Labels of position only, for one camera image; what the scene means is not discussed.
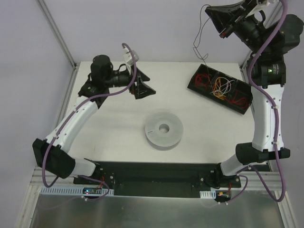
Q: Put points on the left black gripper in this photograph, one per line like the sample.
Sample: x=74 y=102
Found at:
x=133 y=83

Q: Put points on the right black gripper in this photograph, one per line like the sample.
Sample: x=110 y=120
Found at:
x=235 y=19

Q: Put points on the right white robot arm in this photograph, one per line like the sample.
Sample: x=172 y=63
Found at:
x=266 y=72

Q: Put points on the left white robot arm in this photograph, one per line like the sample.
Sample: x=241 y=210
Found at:
x=51 y=153

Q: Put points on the grey plastic spool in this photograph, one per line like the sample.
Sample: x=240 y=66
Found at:
x=163 y=130

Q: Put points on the black three-compartment bin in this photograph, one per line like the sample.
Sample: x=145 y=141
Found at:
x=221 y=88

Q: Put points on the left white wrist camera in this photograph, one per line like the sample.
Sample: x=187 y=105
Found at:
x=128 y=58

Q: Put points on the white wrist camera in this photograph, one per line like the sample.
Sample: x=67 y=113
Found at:
x=262 y=4
x=128 y=58

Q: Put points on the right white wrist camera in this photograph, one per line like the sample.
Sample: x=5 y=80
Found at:
x=262 y=4

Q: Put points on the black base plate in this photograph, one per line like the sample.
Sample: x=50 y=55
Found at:
x=173 y=180

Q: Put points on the left white cable duct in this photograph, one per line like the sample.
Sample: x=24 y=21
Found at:
x=77 y=191

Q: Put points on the white cable duct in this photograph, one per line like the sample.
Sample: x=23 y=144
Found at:
x=211 y=194
x=77 y=191

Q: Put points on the right white cable duct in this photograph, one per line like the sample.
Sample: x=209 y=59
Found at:
x=211 y=194

